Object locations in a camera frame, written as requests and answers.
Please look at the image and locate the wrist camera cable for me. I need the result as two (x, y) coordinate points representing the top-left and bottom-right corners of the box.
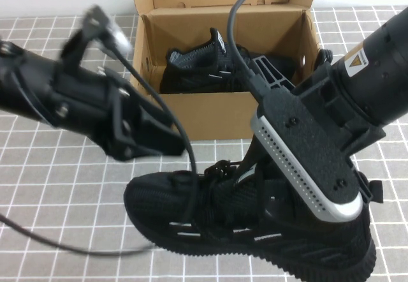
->
(0, 38), (198, 257)
(228, 0), (300, 100)

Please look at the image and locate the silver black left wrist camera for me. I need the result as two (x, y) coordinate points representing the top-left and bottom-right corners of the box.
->
(62, 4), (133, 69)

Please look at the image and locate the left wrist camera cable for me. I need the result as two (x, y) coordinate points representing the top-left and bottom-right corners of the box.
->
(0, 38), (198, 257)

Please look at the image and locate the grey checked tablecloth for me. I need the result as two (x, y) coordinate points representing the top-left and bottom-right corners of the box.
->
(0, 6), (408, 282)

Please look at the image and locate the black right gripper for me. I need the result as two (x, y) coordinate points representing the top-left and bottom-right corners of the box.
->
(251, 55), (387, 207)

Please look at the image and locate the black mesh sneaker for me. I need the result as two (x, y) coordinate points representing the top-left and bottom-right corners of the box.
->
(158, 28), (297, 94)
(122, 135), (377, 282)

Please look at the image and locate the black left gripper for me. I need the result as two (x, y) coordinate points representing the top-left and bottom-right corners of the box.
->
(47, 64), (186, 162)

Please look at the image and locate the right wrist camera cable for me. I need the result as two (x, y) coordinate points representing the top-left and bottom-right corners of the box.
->
(228, 0), (300, 100)

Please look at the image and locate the brown cardboard shoe box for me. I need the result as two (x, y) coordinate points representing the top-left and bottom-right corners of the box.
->
(132, 0), (332, 141)

